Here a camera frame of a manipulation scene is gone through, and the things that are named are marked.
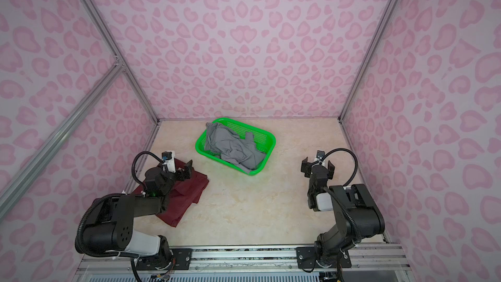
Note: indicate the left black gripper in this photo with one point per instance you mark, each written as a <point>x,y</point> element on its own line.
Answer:
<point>182,172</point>

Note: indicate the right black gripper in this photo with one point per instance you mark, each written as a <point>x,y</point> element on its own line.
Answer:
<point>318,168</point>

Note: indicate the maroon long sleeve shirt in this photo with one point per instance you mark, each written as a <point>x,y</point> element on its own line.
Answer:
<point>188,197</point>

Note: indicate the grey long sleeve shirt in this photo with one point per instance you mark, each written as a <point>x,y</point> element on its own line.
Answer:
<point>231,148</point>

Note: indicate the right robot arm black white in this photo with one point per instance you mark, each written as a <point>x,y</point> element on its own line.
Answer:
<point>356,217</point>

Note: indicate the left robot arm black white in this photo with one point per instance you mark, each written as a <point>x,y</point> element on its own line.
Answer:
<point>107,227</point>

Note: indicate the green plastic basket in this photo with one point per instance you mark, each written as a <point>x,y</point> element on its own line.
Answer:
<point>265,141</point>

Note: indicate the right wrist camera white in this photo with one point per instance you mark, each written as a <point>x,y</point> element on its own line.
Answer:
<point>320,156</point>

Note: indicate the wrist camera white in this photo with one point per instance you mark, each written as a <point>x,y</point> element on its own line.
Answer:
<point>320,156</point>
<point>168,161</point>

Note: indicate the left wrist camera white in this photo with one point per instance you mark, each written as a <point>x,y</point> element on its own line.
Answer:
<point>168,161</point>

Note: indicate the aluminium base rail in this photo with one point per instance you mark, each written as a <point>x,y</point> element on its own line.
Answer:
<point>366,262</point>

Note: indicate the left aluminium frame diagonal strut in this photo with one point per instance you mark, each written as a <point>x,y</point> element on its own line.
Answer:
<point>27,175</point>

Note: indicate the right rear aluminium frame post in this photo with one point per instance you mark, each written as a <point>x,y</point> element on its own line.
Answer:
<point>383,23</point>

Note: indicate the aluminium frame post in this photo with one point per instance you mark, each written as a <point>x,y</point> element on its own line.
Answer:
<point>109,40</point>
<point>383,23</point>

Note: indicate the left rear aluminium frame post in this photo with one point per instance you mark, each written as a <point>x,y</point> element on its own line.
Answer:
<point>109,40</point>

